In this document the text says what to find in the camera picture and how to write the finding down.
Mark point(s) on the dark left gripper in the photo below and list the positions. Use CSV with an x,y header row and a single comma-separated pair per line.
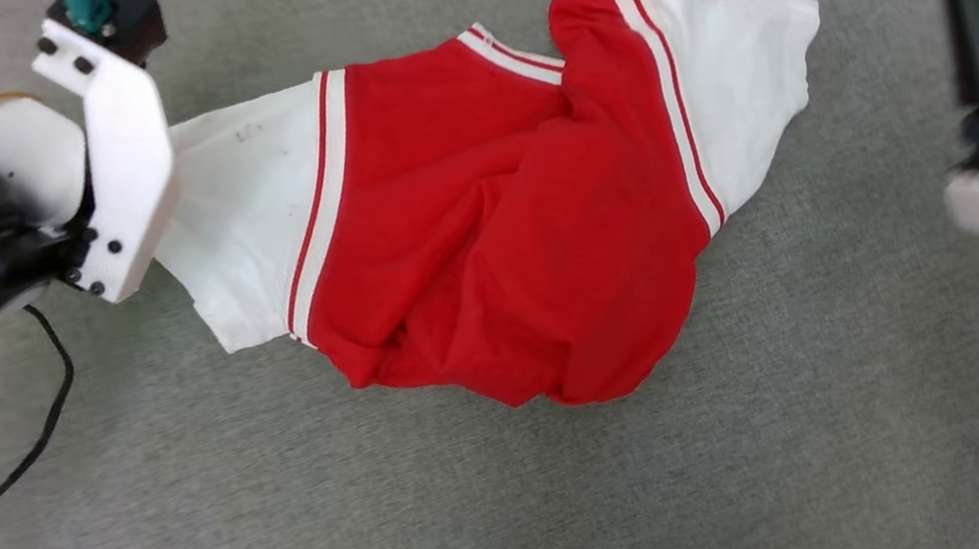
x,y
16,263

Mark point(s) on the red and white shirt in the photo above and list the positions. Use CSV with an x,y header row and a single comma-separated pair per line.
x,y
490,215

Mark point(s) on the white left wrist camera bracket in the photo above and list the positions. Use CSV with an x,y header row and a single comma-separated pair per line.
x,y
128,165

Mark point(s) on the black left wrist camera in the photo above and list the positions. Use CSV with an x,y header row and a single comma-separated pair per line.
x,y
130,22

